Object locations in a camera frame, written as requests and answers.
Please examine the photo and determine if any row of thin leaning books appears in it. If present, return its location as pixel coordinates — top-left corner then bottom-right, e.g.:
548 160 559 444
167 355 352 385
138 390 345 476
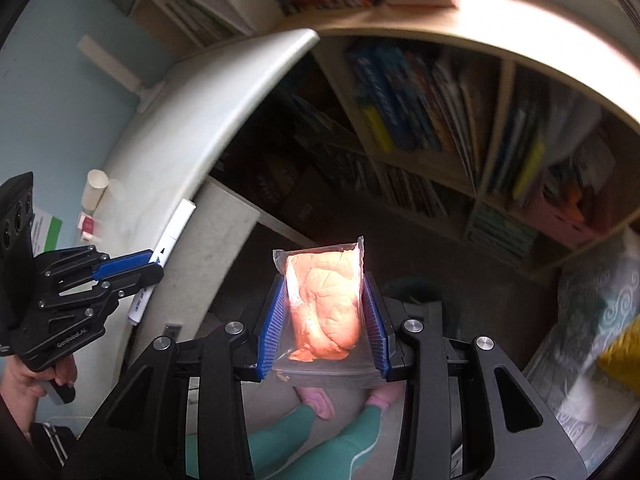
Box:
487 85 616 201

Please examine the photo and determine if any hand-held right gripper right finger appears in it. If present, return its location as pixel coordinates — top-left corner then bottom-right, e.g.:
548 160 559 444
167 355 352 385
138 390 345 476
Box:
361 272 591 480

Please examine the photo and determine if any yellow cloth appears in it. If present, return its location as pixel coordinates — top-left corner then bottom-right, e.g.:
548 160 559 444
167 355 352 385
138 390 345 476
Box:
597 320 640 391

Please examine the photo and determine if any person's left hand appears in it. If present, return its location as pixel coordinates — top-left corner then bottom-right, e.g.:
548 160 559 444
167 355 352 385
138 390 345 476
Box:
0 355 78 441

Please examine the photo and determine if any person's left leg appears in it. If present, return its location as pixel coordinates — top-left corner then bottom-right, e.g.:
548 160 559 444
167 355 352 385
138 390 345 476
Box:
187 405 321 480

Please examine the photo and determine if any pink slipper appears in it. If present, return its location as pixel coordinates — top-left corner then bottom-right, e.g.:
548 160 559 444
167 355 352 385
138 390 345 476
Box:
365 387 401 411
300 385 336 421

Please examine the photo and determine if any person's right leg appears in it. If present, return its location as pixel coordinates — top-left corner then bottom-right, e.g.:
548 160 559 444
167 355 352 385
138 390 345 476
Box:
280 405 386 480

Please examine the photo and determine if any row of tall picture books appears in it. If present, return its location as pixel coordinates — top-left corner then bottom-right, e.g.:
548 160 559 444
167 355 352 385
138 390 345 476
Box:
347 42 501 156

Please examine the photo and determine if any row of small dark books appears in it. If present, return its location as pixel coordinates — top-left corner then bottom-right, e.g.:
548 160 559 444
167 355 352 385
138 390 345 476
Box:
380 165 476 218

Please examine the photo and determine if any bag of orange clay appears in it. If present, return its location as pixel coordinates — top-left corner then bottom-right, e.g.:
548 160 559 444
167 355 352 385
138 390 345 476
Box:
272 236 386 391

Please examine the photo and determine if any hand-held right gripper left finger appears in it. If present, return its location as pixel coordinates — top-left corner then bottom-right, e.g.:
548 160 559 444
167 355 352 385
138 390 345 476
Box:
62 274 290 480

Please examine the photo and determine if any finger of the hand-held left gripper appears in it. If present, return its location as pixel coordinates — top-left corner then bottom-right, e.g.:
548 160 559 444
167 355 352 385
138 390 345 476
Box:
37 264 166 332
35 245 156 283

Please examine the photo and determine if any white patterned plastic bag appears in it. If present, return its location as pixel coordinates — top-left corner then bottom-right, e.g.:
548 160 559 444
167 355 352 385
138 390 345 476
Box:
520 230 640 471

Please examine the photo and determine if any stack of teal books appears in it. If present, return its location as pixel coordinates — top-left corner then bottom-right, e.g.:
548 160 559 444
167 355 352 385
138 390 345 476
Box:
470 205 538 266

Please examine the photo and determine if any low wooden bookcase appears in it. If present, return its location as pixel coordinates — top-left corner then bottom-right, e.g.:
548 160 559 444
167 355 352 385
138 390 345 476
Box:
280 0 640 281

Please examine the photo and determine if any white table leg panel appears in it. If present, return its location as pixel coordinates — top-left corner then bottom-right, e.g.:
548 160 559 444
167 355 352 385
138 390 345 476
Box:
127 176 263 361

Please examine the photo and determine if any white marker pen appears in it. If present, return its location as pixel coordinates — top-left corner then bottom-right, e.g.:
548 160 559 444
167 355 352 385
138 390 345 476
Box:
126 199 197 326

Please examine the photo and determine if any person's leg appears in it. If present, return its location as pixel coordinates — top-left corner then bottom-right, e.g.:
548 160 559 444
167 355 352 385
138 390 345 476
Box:
187 405 321 480
280 405 386 480

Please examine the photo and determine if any row of thin green books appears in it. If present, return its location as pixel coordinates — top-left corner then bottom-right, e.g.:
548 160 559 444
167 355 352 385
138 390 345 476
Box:
165 0 236 46

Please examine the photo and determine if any small white paper cup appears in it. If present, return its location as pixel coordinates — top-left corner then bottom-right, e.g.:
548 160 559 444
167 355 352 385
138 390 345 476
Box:
82 170 110 211

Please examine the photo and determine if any pink storage basket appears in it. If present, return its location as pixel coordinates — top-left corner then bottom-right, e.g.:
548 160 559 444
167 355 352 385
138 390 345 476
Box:
525 180 616 246

